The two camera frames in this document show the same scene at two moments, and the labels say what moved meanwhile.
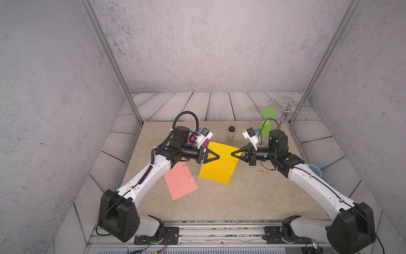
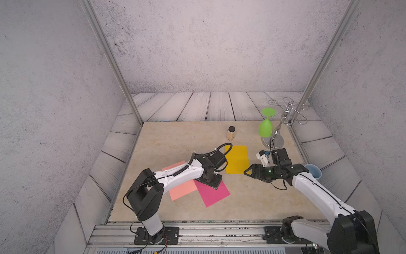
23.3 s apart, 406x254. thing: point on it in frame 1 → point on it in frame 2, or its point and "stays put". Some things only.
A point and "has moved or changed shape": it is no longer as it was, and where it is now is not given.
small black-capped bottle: x=230 y=134 stays put
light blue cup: x=315 y=170 stays put
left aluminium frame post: x=87 y=6 stays put
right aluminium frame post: x=325 y=61 stays put
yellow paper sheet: x=221 y=170 has moved or changed shape
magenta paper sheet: x=192 y=140 → x=210 y=195
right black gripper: x=252 y=155 → x=259 y=175
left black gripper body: x=190 y=153 → x=213 y=180
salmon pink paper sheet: x=180 y=180 stays put
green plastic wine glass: x=266 y=125 stays put
